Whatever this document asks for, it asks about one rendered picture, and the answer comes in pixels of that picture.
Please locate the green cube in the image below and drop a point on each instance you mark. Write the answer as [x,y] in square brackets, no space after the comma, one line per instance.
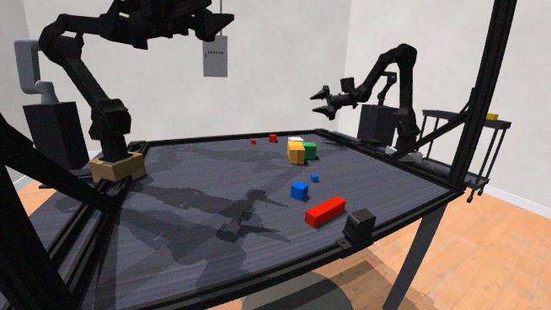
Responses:
[310,150]

